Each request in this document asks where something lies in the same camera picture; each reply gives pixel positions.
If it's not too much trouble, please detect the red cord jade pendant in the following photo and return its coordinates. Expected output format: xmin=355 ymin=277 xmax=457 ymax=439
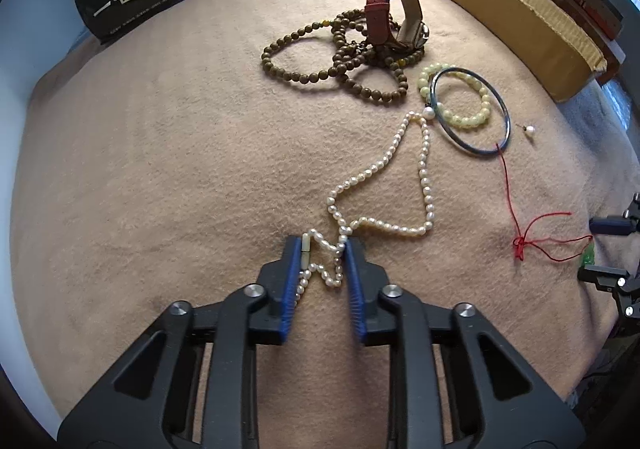
xmin=495 ymin=144 xmax=593 ymax=264

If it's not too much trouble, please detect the white pearl necklace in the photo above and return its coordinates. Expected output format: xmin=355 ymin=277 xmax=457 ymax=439
xmin=294 ymin=107 xmax=436 ymax=306

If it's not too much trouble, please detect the dark metal bangle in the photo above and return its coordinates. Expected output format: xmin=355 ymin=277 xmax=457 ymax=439
xmin=427 ymin=66 xmax=512 ymax=158

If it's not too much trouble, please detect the yellow jade bead bracelet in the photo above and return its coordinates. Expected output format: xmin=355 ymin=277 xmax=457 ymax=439
xmin=416 ymin=62 xmax=494 ymax=131

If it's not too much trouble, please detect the brown wooden bead mala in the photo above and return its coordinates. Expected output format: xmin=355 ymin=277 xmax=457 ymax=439
xmin=260 ymin=9 xmax=430 ymax=104

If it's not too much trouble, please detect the red leather strap watch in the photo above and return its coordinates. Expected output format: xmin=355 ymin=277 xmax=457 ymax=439
xmin=364 ymin=0 xmax=430 ymax=52

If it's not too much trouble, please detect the cardboard box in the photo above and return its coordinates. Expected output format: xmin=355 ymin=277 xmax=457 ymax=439
xmin=451 ymin=0 xmax=608 ymax=102

